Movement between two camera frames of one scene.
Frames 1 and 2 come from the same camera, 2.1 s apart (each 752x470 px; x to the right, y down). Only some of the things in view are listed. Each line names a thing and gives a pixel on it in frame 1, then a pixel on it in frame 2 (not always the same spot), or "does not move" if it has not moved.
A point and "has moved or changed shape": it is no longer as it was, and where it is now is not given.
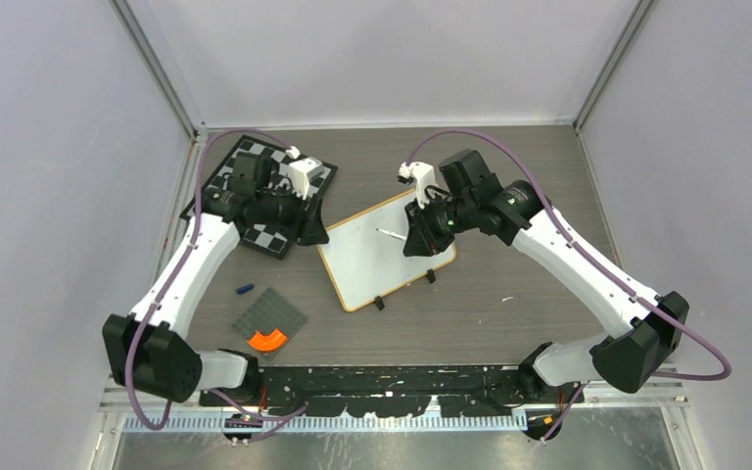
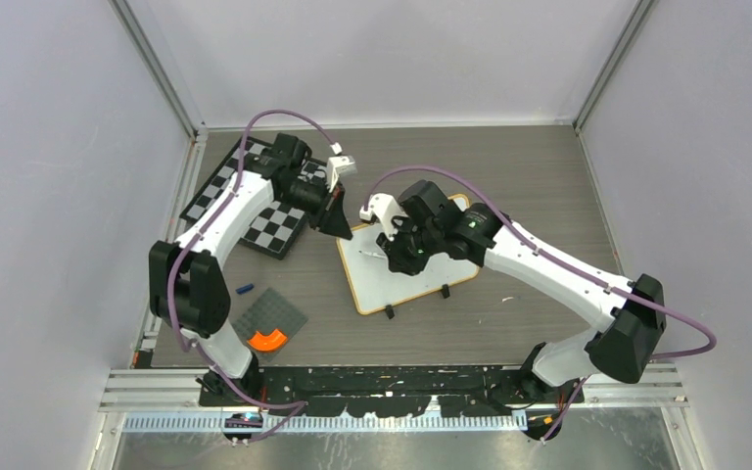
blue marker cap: (244, 288) does not move
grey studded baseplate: (266, 314) does not move
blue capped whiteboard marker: (394, 234) has moved or changed shape
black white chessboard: (275, 242) does not move
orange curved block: (272, 342) does not move
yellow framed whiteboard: (364, 257) has moved or changed shape
